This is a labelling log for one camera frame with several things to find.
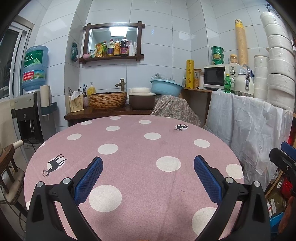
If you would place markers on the yellow cling film roll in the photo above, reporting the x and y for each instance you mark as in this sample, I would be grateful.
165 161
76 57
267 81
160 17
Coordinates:
190 74

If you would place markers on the woven wicker sink basin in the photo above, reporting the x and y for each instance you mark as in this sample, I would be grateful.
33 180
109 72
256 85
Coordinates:
107 100

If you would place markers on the white sheet cover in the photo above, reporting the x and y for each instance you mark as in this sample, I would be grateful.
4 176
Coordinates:
251 128

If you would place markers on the white microwave oven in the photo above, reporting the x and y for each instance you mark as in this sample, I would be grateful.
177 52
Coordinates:
214 75

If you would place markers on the floral cloth cover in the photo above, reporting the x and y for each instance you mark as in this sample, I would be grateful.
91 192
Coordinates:
174 107

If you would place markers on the short stack white bowls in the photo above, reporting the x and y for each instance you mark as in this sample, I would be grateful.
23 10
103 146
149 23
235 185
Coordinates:
260 77

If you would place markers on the pink polka dot tablecloth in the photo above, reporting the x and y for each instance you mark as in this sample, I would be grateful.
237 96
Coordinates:
148 189

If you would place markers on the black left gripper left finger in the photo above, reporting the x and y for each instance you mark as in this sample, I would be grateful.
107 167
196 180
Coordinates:
43 221

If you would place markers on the yellow soap bottle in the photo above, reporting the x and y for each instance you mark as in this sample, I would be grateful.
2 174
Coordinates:
91 90

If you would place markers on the bronze faucet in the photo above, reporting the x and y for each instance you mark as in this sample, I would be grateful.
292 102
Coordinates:
121 84

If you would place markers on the brown white rice cooker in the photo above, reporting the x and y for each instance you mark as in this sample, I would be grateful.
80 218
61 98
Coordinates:
141 98

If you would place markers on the wooden chair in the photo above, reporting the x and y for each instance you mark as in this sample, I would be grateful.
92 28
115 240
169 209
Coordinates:
12 178

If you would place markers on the blue water jug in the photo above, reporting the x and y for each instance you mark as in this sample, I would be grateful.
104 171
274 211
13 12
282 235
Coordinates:
34 68

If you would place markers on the wooden counter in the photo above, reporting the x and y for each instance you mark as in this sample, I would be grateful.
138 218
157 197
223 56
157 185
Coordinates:
90 113

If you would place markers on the beige tissue holder basket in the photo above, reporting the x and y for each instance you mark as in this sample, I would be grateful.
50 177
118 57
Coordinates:
76 102

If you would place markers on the light blue plastic basin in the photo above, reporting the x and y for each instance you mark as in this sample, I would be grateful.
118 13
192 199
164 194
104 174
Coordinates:
166 87

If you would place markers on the window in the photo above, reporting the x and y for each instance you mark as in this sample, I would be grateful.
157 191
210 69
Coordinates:
13 48

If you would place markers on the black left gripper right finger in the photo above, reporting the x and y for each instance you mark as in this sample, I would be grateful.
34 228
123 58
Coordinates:
252 222

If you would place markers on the tall stack white bowls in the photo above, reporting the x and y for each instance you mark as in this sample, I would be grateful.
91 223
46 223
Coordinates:
281 64

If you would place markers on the wooden framed mirror shelf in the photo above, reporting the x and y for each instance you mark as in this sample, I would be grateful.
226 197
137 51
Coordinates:
112 41

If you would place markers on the water dispenser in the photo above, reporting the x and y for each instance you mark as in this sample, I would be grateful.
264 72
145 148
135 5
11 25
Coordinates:
35 123

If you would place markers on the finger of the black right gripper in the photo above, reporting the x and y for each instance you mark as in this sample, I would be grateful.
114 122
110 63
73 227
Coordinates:
287 148
283 161

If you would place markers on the white electric kettle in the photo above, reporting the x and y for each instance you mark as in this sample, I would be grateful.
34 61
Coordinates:
244 85

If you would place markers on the wooden side shelf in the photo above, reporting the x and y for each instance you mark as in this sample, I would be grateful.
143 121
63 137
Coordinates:
199 101

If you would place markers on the green instant noodle bowls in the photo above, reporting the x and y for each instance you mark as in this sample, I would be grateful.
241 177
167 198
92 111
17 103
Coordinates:
217 55

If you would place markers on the stack of paper cups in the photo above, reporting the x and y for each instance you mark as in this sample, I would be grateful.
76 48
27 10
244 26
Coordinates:
241 43

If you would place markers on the green soda bottle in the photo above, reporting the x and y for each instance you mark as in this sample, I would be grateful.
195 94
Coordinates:
227 84

